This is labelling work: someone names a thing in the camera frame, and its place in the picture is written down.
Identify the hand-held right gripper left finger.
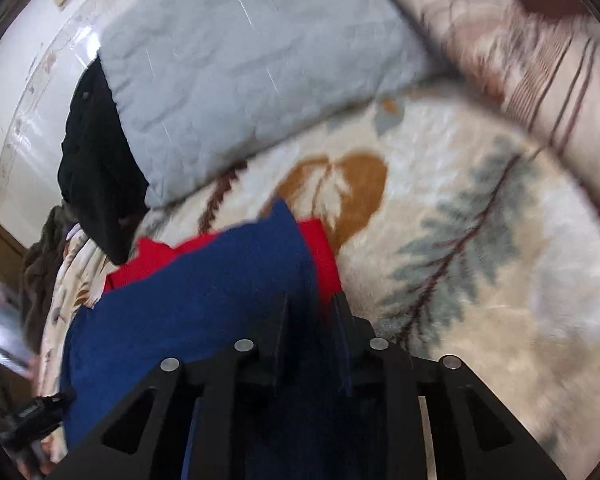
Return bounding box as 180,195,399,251
44,291,290,480

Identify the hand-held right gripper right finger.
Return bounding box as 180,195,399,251
329,291,569,480

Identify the red and blue knit sweater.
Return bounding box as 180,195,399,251
60,199,355,480

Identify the glass door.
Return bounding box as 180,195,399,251
0,267,37,378

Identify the leaf print fleece blanket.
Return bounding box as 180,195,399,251
39,89,600,480

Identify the brown fuzzy blanket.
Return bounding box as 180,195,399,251
20,204,81,357

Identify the black garment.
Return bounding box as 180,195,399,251
57,57,152,267

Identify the grey quilted pillow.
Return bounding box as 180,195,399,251
97,0,447,209

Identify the striped floral quilt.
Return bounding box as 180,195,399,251
375,0,600,235

